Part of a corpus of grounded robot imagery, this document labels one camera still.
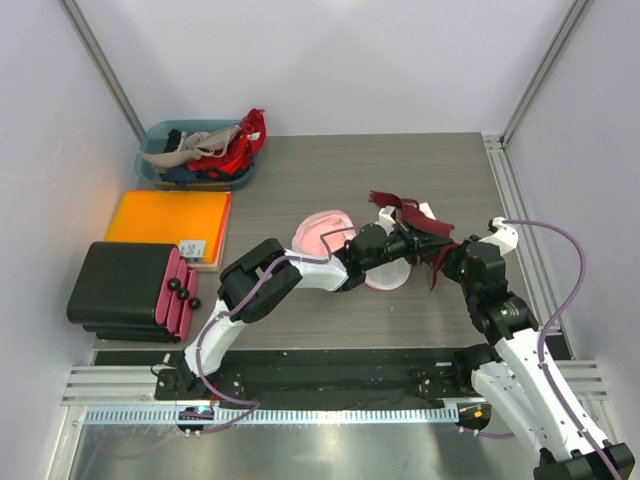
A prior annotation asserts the black case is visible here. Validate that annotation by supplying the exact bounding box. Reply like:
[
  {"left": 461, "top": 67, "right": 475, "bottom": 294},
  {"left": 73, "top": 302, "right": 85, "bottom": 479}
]
[{"left": 66, "top": 241, "right": 201, "bottom": 343}]

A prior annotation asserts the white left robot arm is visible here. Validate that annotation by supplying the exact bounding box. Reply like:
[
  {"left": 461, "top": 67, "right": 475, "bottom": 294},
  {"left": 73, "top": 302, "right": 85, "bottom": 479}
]
[{"left": 176, "top": 219, "right": 454, "bottom": 399}]

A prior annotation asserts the bright red garment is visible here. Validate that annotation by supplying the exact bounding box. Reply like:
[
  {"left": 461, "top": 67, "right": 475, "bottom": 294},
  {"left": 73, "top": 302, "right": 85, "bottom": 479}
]
[{"left": 187, "top": 108, "right": 267, "bottom": 181}]

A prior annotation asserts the pink bra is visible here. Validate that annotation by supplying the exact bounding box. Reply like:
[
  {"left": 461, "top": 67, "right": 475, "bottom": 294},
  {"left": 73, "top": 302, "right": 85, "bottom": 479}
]
[{"left": 292, "top": 210, "right": 355, "bottom": 256}]

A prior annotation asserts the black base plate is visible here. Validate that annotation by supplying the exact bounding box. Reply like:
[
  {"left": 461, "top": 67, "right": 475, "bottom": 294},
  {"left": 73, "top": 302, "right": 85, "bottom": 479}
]
[{"left": 154, "top": 345, "right": 492, "bottom": 411}]

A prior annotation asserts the dark red garment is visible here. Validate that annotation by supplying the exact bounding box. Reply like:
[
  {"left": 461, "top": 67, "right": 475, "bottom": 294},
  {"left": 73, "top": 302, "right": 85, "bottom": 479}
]
[{"left": 369, "top": 190, "right": 459, "bottom": 290}]

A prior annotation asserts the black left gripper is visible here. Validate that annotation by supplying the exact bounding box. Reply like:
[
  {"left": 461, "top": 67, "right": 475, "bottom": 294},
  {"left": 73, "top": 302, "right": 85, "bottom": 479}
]
[{"left": 363, "top": 217, "right": 452, "bottom": 271}]

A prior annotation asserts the white mesh laundry bag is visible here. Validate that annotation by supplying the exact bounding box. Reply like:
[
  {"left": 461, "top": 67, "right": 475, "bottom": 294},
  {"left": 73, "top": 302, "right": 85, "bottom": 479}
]
[{"left": 292, "top": 209, "right": 412, "bottom": 292}]

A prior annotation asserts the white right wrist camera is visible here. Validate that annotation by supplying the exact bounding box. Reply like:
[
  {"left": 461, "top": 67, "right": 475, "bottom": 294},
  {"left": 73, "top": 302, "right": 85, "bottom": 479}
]
[{"left": 482, "top": 217, "right": 519, "bottom": 256}]

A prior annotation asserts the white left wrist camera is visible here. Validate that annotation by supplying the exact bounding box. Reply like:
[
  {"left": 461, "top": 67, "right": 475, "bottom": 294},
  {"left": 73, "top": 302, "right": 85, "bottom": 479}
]
[{"left": 377, "top": 202, "right": 436, "bottom": 229}]

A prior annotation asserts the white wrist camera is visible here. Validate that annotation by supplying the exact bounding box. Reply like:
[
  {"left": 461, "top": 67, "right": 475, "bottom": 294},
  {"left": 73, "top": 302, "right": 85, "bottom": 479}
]
[
  {"left": 482, "top": 217, "right": 519, "bottom": 256},
  {"left": 377, "top": 202, "right": 436, "bottom": 229}
]

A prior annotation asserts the teal plastic laundry basket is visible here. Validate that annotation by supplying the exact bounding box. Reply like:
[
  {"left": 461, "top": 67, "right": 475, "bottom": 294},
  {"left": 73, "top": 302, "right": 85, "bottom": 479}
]
[{"left": 134, "top": 119, "right": 256, "bottom": 191}]

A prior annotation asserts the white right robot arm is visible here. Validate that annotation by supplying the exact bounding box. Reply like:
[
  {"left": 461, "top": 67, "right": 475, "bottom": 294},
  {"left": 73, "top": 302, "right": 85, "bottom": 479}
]
[{"left": 443, "top": 240, "right": 635, "bottom": 479}]

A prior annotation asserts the white cup bra in basket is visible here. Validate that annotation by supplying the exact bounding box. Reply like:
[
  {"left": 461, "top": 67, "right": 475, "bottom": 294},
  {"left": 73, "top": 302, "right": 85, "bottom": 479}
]
[{"left": 139, "top": 125, "right": 241, "bottom": 173}]

